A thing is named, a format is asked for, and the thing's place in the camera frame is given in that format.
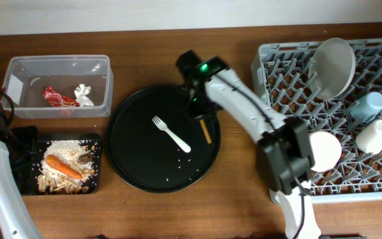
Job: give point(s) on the white upturned cup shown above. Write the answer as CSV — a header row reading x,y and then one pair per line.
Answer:
x,y
370,139

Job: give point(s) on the light blue upturned cup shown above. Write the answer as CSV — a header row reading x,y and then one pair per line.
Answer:
x,y
369,106

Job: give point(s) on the pile of almonds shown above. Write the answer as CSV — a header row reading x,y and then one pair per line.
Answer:
x,y
48,187

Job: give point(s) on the pink saucer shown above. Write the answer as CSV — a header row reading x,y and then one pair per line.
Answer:
x,y
326,150

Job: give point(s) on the white plastic fork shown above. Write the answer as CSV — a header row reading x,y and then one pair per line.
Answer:
x,y
163,127

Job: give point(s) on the dark brown food lump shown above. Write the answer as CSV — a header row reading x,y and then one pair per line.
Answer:
x,y
85,158

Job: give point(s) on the grey round plate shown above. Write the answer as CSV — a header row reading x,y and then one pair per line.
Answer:
x,y
333,67

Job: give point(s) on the pile of rice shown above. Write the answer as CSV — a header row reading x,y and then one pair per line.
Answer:
x,y
68,152

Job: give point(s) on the clear plastic bin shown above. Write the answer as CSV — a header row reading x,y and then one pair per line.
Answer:
x,y
27,77

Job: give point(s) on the black rectangular waste tray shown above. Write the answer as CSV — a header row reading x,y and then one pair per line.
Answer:
x,y
25,177

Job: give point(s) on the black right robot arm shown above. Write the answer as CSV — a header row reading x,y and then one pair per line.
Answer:
x,y
284,155

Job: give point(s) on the grey dishwasher rack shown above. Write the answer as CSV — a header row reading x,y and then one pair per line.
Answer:
x,y
281,78

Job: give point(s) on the red snack wrapper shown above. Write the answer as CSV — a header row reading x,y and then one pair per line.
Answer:
x,y
58,100

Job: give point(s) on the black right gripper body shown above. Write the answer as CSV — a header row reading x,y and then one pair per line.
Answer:
x,y
200,105

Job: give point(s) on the orange carrot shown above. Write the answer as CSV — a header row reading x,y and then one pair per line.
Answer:
x,y
58,165

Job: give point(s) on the white tissue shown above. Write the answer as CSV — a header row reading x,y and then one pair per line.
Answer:
x,y
81,94

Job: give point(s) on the wooden chopstick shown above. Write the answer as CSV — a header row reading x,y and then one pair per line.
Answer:
x,y
205,130

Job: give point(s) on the round black tray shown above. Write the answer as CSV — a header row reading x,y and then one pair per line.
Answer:
x,y
146,157

